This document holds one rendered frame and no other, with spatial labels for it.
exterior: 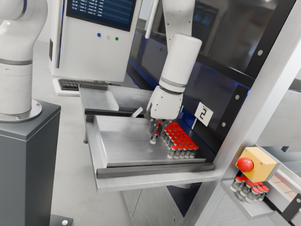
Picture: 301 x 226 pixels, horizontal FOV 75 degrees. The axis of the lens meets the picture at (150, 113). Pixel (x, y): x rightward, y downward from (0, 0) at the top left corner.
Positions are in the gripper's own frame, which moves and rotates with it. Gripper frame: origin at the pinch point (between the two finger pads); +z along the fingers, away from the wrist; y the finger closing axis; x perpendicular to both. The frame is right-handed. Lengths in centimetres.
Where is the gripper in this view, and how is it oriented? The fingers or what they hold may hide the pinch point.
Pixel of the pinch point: (156, 129)
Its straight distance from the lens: 69.2
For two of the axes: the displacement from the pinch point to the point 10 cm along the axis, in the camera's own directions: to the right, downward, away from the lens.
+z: -2.7, 8.7, 4.1
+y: -8.9, -0.7, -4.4
